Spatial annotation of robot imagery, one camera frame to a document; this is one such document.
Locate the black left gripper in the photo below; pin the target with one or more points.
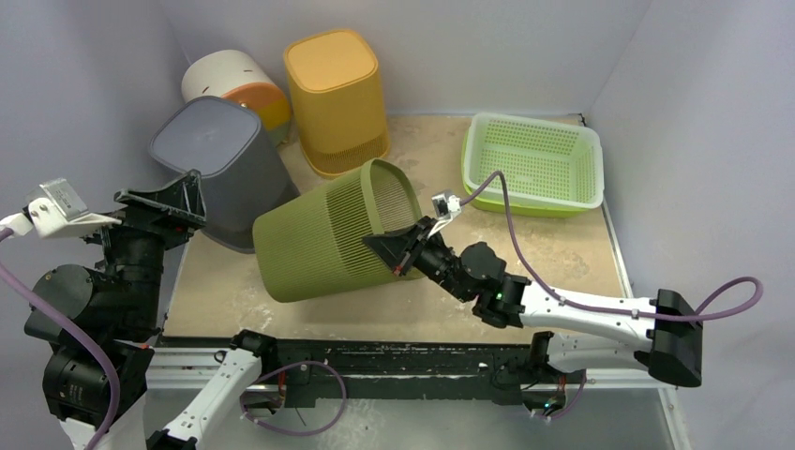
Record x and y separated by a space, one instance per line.
183 198

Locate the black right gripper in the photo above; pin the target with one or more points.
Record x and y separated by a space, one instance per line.
411 246

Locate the grey mesh basket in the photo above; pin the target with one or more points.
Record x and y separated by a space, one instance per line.
243 176

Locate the olive green mesh basket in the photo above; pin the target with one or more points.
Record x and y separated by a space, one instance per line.
313 245

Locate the white mesh tray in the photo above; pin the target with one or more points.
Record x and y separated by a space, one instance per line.
499 125

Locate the orange mesh basket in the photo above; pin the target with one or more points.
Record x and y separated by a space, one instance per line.
337 98

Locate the lime green tray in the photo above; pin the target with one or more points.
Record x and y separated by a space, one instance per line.
546 178

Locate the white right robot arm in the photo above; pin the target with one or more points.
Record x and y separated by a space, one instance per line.
660 335

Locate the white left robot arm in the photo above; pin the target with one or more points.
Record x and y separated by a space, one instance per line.
98 320

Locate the round pastel drawer cabinet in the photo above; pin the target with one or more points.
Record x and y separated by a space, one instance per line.
237 77

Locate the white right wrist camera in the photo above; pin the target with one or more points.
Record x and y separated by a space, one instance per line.
447 207

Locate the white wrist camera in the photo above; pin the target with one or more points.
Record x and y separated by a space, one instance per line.
447 207
54 210

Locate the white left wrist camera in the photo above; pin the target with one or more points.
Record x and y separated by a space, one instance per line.
54 210

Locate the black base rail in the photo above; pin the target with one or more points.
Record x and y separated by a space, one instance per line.
504 374

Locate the aluminium frame rail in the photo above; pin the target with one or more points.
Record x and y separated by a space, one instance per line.
192 368

